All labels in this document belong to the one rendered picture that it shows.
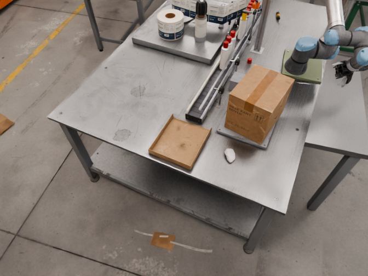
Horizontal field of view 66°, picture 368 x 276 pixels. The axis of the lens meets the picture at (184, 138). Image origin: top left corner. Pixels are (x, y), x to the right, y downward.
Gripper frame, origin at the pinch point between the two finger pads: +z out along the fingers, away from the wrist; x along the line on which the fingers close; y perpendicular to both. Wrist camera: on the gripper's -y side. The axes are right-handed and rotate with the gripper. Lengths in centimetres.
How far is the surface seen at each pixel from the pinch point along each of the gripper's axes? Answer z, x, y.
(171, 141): -15, 22, 107
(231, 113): -21, 13, 71
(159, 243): 36, 91, 135
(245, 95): -31, 7, 63
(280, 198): -29, 62, 56
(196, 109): -6, 5, 90
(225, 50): 2, -31, 64
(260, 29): 23, -49, 34
